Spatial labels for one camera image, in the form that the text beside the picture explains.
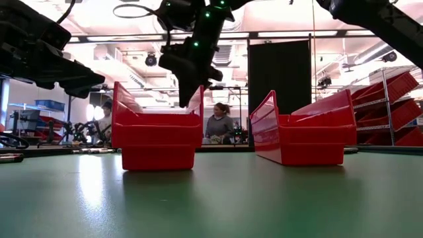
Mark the blue crate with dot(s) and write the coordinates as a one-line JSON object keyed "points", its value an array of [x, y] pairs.
{"points": [[54, 105]]}

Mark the red shelf bin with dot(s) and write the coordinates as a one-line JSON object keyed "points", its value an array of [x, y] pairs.
{"points": [[411, 140], [400, 84], [408, 114]]}

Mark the person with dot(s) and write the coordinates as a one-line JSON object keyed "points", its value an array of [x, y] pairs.
{"points": [[105, 122], [219, 127]]}

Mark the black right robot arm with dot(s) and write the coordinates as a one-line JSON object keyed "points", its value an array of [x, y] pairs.
{"points": [[380, 20]]}

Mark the black ceiling spotlight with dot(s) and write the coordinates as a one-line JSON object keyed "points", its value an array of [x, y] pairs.
{"points": [[324, 82], [151, 60], [390, 57]]}

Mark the green table mat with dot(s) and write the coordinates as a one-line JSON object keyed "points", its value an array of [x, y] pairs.
{"points": [[211, 205]]}

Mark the red plastic bin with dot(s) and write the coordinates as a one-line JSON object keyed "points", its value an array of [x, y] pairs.
{"points": [[158, 145], [314, 145]]}

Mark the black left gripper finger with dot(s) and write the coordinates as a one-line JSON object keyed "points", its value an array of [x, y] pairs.
{"points": [[79, 81]]}

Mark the black overhead frame beam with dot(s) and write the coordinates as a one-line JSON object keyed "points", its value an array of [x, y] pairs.
{"points": [[252, 34]]}

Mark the silver black battery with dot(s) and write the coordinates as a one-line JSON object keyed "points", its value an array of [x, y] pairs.
{"points": [[108, 150], [94, 151], [11, 158], [79, 151]]}

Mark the red storage bin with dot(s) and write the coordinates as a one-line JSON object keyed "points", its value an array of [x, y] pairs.
{"points": [[53, 124]]}

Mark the black partition panel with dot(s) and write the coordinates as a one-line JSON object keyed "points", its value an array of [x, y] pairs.
{"points": [[281, 76]]}

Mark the black background robot arm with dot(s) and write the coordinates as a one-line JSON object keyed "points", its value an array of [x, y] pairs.
{"points": [[239, 135], [81, 132]]}

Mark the grey equipment cart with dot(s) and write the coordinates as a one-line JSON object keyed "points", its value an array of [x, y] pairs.
{"points": [[26, 119]]}

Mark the copper black AA battery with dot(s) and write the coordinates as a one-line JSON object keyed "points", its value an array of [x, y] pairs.
{"points": [[352, 150]]}

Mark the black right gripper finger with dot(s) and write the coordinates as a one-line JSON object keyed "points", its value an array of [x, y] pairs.
{"points": [[190, 91]]}

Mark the black background station frame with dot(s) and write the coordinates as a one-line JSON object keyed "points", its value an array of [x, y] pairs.
{"points": [[216, 88]]}

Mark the black aluminium table frame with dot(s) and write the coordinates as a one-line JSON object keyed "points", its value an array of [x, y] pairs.
{"points": [[228, 148]]}

